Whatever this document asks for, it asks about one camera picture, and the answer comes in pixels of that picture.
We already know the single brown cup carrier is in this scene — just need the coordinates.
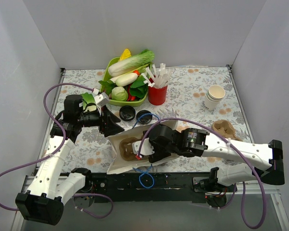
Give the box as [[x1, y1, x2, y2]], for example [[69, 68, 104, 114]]
[[119, 137, 140, 161]]

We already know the patterned paper takeout bag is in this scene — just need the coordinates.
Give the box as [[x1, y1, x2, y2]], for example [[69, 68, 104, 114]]
[[106, 124, 179, 189]]

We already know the stack of white paper cups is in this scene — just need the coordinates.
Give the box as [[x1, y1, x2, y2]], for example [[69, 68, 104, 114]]
[[204, 85, 225, 111]]

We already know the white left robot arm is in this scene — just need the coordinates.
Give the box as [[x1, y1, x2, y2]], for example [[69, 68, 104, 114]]
[[15, 93, 124, 225]]

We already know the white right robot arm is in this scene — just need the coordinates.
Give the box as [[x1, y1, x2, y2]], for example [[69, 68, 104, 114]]
[[133, 124, 285, 192]]

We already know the toy bok choy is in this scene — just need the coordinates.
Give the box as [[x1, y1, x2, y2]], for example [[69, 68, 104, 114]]
[[81, 92, 97, 112]]

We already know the stack of black lids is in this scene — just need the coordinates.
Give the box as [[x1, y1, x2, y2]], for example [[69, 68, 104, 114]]
[[119, 105, 136, 122]]

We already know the loose black cup lid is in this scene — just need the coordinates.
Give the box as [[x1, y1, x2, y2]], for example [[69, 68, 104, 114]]
[[136, 110, 153, 125]]

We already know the toy round green cabbage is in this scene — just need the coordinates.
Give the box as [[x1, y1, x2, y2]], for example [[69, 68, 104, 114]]
[[111, 87, 128, 102]]

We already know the green vegetable basket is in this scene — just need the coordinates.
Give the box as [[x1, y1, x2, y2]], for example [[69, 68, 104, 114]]
[[99, 57, 152, 107]]

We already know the red straw holder cup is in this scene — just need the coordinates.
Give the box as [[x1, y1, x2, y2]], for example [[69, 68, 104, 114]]
[[148, 86, 168, 105]]

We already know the toy white radish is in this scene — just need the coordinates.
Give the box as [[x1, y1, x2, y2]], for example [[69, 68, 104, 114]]
[[115, 73, 138, 87]]

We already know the brown cardboard cup carrier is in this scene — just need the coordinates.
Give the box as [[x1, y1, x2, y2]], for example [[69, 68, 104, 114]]
[[211, 120, 242, 141]]

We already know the white wrapped straw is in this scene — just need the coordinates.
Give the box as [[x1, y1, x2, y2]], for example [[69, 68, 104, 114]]
[[141, 63, 173, 89]]

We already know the toy yellow corn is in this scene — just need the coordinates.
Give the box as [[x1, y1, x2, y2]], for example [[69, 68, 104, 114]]
[[119, 49, 131, 61]]

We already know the toy napa cabbage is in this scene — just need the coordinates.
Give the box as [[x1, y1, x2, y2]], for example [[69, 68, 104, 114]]
[[108, 49, 155, 77]]

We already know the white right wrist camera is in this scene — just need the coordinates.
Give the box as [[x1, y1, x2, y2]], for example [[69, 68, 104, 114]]
[[131, 138, 155, 160]]

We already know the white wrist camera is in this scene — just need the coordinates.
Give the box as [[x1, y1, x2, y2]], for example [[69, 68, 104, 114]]
[[131, 138, 155, 160], [92, 89, 110, 115]]

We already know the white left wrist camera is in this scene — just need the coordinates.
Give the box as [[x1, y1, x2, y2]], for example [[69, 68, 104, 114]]
[[92, 89, 110, 115]]

